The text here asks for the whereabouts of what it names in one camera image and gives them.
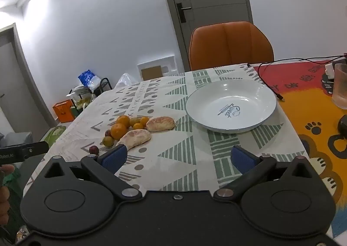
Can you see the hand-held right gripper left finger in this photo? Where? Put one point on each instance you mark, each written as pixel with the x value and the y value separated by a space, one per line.
pixel 115 157

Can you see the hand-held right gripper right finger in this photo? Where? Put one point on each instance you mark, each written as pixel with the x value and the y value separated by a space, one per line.
pixel 244 159

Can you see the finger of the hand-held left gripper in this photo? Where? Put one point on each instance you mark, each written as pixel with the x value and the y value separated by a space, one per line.
pixel 36 149

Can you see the yellow-green plum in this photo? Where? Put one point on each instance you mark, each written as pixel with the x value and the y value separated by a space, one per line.
pixel 133 121
pixel 107 141

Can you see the large orange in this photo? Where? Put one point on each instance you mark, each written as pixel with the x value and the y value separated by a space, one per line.
pixel 123 120
pixel 118 131

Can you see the peeled pomelo piece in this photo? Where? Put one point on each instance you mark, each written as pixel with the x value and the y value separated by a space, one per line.
pixel 135 138
pixel 160 123

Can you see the small orange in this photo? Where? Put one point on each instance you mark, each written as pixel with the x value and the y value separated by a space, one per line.
pixel 144 120
pixel 138 126

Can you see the white ceramic plate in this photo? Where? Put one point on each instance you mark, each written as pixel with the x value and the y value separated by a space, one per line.
pixel 217 102

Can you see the person's left hand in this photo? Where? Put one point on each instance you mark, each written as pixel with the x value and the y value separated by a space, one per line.
pixel 4 202

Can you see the grey sofa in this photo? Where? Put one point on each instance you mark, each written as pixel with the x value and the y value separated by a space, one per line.
pixel 16 138

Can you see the green floor mat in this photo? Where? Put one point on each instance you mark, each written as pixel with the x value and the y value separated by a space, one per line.
pixel 54 134

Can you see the dark red plum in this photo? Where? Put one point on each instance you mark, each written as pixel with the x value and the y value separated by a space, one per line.
pixel 108 133

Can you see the orange box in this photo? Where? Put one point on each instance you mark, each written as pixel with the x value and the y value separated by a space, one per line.
pixel 63 111

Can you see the grey side door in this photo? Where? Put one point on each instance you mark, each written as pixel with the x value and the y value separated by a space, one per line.
pixel 16 86

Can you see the orange cartoon table mat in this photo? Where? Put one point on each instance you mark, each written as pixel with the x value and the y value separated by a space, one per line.
pixel 298 110

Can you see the black metal rack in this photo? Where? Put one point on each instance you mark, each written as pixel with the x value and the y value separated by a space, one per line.
pixel 106 84

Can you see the white plastic bag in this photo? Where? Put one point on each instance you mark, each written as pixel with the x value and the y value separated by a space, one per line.
pixel 126 80

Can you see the green patterned tablecloth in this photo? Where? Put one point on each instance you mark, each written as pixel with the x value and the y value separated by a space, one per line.
pixel 168 99

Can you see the blue plastic bag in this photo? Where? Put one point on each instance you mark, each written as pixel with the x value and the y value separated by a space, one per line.
pixel 86 79

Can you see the brown cardboard sheet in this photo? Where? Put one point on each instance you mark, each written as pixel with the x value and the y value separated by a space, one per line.
pixel 151 73

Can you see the black computer mouse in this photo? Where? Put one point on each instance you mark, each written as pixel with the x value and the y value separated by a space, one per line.
pixel 343 124

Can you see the white foam packaging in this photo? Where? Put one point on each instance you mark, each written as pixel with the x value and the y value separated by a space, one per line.
pixel 169 64

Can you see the orange leather chair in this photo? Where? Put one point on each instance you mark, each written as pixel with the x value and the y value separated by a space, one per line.
pixel 230 45

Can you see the ribbed glass cup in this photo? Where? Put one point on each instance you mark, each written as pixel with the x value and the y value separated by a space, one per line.
pixel 341 86

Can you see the white charger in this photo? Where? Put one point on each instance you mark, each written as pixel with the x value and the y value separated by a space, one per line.
pixel 329 70

